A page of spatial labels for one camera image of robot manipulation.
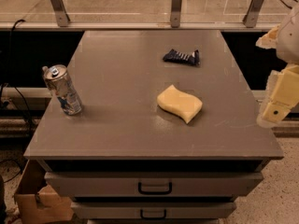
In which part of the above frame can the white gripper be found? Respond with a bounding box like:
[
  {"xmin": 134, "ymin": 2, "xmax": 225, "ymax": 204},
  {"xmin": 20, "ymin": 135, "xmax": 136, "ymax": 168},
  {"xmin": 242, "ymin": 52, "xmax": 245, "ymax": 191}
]
[{"xmin": 256, "ymin": 6, "xmax": 299, "ymax": 128}]

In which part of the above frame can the dark blue rxbar wrapper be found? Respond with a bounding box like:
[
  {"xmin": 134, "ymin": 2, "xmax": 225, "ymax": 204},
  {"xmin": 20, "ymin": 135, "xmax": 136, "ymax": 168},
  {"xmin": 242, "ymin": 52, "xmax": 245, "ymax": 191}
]
[{"xmin": 163, "ymin": 49, "xmax": 200, "ymax": 66}]

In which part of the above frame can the silver redbull can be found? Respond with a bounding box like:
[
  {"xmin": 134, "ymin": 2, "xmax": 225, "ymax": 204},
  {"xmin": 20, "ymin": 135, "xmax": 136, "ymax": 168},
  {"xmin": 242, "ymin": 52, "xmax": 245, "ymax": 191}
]
[{"xmin": 42, "ymin": 64, "xmax": 82, "ymax": 116}]

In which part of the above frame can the yellow wavy sponge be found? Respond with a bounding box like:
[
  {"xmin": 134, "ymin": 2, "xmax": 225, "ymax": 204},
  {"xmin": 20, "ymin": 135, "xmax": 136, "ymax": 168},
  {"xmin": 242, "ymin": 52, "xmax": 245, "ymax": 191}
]
[{"xmin": 157, "ymin": 85, "xmax": 203, "ymax": 124}]

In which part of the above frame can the grey upper drawer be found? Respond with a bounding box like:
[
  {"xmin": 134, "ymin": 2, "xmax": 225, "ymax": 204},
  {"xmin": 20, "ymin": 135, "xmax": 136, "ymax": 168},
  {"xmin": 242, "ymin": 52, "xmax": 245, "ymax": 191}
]
[{"xmin": 45, "ymin": 172, "xmax": 263, "ymax": 198}]

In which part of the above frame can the grey drawer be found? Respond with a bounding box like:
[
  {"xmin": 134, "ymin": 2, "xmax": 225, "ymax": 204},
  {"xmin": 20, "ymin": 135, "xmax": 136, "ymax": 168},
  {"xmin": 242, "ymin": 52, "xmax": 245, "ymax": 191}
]
[
  {"xmin": 45, "ymin": 172, "xmax": 263, "ymax": 198},
  {"xmin": 71, "ymin": 203, "xmax": 236, "ymax": 219}
]

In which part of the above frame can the grey lower drawer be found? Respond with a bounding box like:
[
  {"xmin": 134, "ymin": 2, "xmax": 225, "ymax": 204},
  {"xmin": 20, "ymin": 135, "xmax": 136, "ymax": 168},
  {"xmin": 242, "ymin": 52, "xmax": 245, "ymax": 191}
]
[{"xmin": 71, "ymin": 203, "xmax": 236, "ymax": 219}]

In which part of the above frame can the brown cardboard box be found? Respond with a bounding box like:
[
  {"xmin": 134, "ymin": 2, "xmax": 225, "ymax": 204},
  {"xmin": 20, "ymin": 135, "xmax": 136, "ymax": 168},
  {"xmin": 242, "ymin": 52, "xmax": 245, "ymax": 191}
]
[{"xmin": 14, "ymin": 161, "xmax": 74, "ymax": 224}]

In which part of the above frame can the right metal bracket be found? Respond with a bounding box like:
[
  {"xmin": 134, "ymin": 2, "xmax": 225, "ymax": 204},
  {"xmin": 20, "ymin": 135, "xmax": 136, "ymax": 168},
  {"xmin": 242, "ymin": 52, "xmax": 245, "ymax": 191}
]
[{"xmin": 243, "ymin": 0, "xmax": 264, "ymax": 28}]

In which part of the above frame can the black upper drawer handle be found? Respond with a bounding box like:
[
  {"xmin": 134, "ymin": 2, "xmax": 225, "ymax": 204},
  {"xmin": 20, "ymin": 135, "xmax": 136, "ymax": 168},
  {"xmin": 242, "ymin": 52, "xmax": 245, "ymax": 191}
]
[{"xmin": 137, "ymin": 182, "xmax": 173, "ymax": 195}]

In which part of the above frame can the black drawer handle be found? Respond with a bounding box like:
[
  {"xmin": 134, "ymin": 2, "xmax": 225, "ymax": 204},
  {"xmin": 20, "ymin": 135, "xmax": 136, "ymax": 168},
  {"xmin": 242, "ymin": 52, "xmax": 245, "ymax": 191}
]
[
  {"xmin": 139, "ymin": 209, "xmax": 167, "ymax": 220},
  {"xmin": 137, "ymin": 182, "xmax": 173, "ymax": 195}
]

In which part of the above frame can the black lower drawer handle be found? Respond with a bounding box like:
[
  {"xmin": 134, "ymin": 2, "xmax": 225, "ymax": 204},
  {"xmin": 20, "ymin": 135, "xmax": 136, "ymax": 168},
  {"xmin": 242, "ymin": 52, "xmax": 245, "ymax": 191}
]
[{"xmin": 139, "ymin": 209, "xmax": 167, "ymax": 220}]

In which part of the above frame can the left metal bracket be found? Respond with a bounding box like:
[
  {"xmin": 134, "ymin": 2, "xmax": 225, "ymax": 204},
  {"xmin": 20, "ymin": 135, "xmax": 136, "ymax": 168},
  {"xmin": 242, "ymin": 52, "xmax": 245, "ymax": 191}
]
[{"xmin": 50, "ymin": 0, "xmax": 70, "ymax": 27}]

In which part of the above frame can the black cable left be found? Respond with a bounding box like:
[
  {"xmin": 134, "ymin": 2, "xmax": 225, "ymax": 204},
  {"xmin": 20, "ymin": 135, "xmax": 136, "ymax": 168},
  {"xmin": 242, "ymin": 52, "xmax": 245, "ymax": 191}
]
[{"xmin": 0, "ymin": 18, "xmax": 36, "ymax": 135}]

